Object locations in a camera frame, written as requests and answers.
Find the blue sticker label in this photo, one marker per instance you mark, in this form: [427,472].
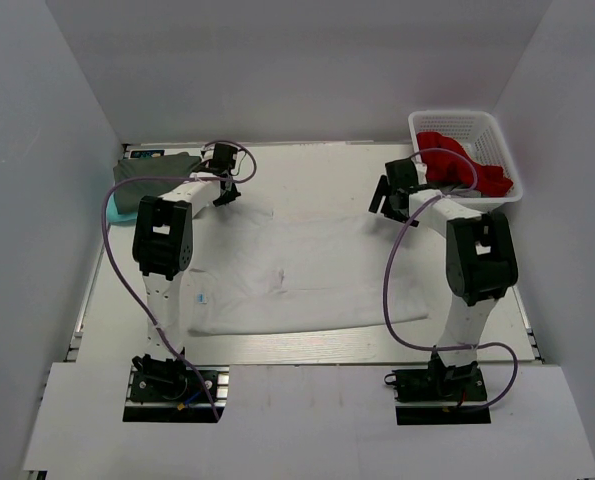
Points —
[148,153]

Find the grey folded t-shirt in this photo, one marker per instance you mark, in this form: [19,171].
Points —
[127,197]

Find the red t-shirt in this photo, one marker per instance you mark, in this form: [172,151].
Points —
[447,163]

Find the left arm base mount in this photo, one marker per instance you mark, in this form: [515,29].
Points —
[168,392]

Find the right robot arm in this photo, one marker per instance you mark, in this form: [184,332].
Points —
[480,267]

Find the white t-shirt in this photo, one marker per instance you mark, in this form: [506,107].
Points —
[252,273]

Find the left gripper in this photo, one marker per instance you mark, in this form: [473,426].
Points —
[227,198]

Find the teal folded t-shirt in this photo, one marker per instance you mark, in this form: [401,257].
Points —
[114,217]

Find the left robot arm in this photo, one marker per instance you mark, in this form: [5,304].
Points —
[163,242]

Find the white plastic basket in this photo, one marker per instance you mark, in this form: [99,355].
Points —
[480,136]

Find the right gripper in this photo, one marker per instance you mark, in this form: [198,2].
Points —
[387,209]

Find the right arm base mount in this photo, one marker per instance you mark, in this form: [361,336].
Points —
[420,402]

